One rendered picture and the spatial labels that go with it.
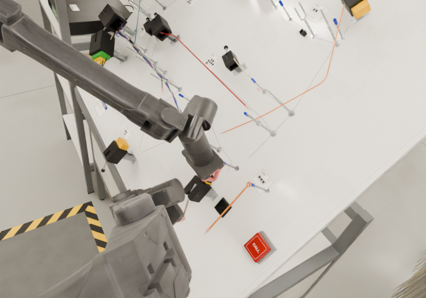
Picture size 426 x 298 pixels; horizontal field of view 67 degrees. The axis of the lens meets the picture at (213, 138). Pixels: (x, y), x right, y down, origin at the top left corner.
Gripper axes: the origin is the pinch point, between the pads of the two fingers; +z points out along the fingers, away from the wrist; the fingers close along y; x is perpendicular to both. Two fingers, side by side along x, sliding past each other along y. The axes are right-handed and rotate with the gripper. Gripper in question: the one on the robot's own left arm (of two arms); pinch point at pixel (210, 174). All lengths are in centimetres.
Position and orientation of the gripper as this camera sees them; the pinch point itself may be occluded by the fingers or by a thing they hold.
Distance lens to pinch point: 85.8
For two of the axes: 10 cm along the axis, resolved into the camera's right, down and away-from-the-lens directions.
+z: 2.2, 5.6, 8.0
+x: -8.0, 5.8, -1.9
